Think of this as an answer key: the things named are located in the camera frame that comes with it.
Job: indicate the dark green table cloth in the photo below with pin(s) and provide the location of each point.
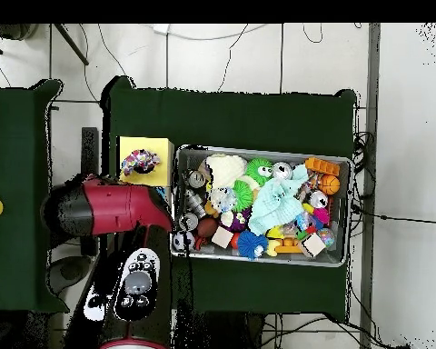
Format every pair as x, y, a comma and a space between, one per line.
239, 120
14, 145

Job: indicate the green spiky ball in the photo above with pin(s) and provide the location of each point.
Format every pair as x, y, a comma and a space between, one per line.
243, 194

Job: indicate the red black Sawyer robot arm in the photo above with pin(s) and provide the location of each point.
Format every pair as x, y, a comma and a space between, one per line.
112, 207

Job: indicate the orange toy basketball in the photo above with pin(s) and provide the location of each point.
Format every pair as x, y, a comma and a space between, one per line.
328, 184

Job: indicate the blue spiky ball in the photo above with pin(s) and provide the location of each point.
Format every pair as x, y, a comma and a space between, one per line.
252, 244

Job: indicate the silver drink can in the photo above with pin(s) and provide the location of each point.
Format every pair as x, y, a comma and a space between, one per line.
282, 171

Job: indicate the cream waffle cloth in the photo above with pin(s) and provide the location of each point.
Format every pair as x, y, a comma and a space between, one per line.
227, 169

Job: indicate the mint waffle cloth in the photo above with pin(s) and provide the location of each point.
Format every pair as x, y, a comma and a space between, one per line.
276, 203

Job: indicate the plain wooden cube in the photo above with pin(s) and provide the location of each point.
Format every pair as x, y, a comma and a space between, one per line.
312, 245

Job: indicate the black white soccer ball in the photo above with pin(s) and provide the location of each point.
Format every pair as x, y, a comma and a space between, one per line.
183, 241

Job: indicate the wooden box with three holes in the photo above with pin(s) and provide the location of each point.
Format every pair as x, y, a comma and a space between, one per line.
163, 145

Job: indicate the green spiky toy with eyes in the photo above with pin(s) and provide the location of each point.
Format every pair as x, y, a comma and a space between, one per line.
256, 169

